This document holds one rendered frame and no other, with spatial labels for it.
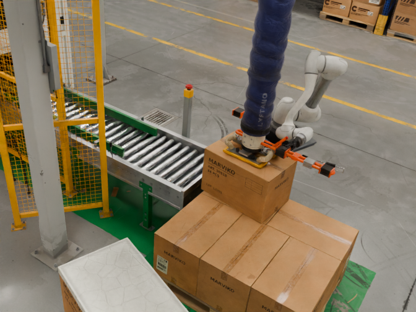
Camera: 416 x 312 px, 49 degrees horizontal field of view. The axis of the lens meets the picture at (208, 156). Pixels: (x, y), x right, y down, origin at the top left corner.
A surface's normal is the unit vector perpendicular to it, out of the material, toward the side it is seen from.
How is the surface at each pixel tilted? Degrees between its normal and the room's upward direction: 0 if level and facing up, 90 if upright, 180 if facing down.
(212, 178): 90
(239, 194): 90
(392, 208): 0
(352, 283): 0
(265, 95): 77
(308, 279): 0
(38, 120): 90
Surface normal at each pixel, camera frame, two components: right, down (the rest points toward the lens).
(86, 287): 0.08, -0.83
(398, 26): -0.57, 0.46
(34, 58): 0.83, 0.37
